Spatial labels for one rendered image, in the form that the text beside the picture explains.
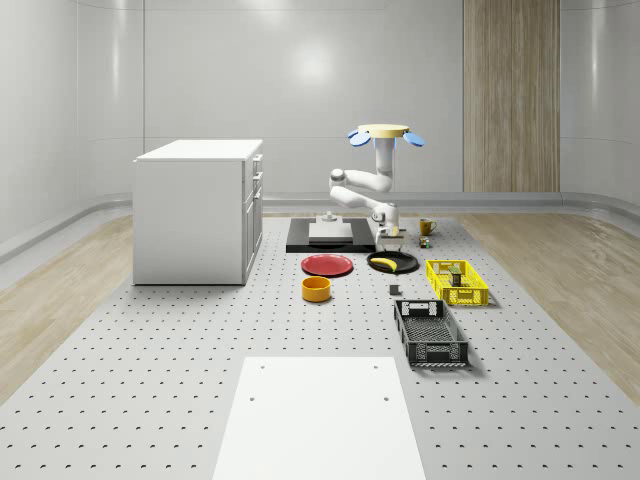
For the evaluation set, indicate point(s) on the black stove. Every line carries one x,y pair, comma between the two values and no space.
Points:
300,235

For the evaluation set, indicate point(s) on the black plate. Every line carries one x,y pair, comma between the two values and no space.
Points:
407,262

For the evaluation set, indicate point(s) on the yellow bowl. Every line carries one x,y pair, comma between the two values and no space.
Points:
316,292

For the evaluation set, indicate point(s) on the dark grey basket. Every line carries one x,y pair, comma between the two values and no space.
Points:
430,352

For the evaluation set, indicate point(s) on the yellow basket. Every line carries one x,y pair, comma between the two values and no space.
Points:
480,292

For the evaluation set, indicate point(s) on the grey cube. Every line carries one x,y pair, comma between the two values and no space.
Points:
395,290

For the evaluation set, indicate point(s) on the banana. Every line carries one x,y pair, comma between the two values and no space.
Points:
384,264

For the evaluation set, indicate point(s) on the yellow mug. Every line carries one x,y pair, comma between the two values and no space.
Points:
426,227

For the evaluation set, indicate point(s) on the flat-sided can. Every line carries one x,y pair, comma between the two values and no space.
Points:
455,277

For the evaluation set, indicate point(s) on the puzzle cube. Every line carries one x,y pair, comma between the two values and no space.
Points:
425,243

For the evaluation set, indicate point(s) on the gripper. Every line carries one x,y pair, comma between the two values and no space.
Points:
390,241

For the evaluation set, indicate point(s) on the white cabinet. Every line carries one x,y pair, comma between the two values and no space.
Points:
190,220

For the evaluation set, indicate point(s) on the red plate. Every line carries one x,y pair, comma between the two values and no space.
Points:
327,265

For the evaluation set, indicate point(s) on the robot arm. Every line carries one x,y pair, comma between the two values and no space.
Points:
382,160

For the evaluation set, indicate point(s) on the white board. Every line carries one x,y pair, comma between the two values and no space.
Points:
320,425

